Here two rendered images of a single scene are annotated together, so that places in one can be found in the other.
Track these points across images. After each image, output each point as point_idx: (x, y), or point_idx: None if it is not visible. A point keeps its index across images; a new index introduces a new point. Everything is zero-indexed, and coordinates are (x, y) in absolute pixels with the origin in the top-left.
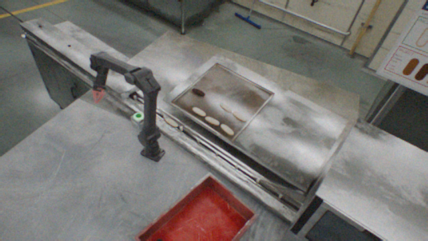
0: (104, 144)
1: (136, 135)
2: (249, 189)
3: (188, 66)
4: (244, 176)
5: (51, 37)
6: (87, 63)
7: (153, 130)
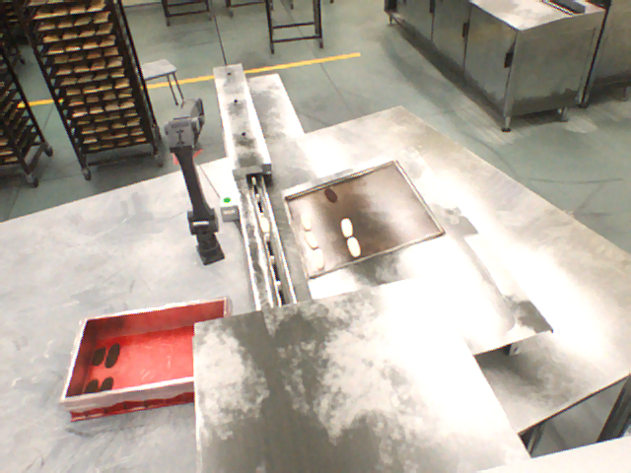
0: (174, 223)
1: None
2: None
3: None
4: None
5: (227, 88)
6: (235, 124)
7: (200, 213)
